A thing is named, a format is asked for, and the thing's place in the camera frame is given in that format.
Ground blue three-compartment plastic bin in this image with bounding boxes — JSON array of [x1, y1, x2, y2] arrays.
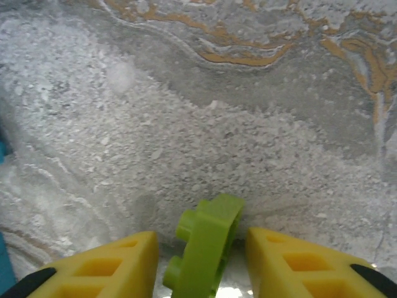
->
[[0, 122, 17, 292]]

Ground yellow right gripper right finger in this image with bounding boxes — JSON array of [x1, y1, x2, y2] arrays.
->
[[246, 226, 397, 298]]

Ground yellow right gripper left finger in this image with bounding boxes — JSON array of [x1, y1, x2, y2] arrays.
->
[[0, 230, 160, 298]]

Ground small green lego brick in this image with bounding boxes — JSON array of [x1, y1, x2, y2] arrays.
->
[[163, 194, 246, 298]]

